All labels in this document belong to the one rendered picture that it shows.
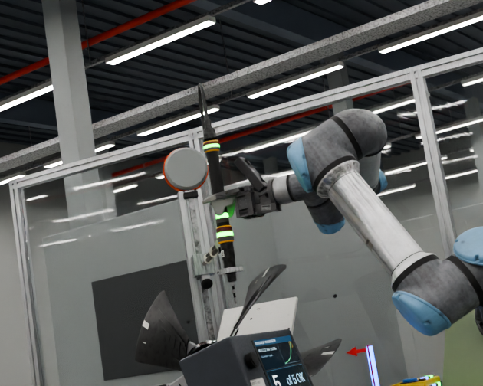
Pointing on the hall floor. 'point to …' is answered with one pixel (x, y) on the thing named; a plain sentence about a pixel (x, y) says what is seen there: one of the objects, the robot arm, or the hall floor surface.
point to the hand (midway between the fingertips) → (210, 199)
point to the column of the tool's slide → (191, 265)
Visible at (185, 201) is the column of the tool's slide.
